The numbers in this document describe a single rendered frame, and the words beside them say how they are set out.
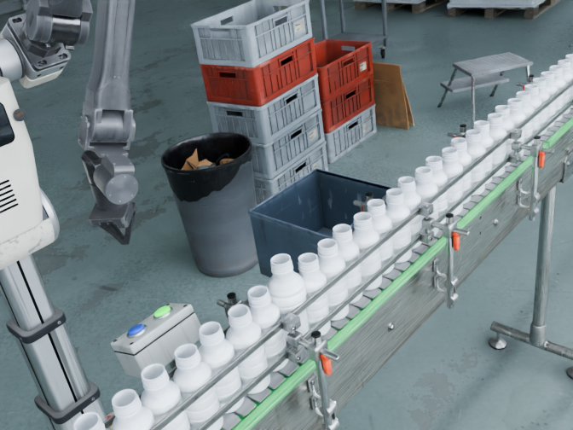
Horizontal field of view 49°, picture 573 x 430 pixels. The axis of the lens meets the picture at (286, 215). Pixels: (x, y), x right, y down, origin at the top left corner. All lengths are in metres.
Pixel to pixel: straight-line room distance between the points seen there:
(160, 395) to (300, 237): 0.82
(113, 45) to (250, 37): 2.34
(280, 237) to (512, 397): 1.17
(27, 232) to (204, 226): 1.72
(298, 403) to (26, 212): 0.69
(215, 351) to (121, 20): 0.55
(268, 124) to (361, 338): 2.38
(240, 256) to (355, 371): 1.93
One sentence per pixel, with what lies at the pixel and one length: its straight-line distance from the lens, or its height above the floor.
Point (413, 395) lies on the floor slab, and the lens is 2.51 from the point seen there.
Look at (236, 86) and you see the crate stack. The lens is 3.55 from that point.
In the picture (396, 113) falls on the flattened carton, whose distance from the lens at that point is 4.69.
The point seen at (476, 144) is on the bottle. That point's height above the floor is 1.14.
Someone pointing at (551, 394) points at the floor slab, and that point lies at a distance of 2.56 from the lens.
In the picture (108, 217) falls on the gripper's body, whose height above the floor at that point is 1.29.
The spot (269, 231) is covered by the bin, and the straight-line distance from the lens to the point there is 1.78.
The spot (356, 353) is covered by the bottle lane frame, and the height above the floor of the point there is 0.92.
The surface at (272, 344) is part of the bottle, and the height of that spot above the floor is 1.07.
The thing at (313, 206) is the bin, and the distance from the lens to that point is 2.02.
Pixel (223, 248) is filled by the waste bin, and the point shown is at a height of 0.18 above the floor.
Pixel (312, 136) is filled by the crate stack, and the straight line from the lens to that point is 3.95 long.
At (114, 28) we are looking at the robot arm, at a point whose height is 1.61.
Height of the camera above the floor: 1.79
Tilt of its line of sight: 29 degrees down
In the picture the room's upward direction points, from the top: 9 degrees counter-clockwise
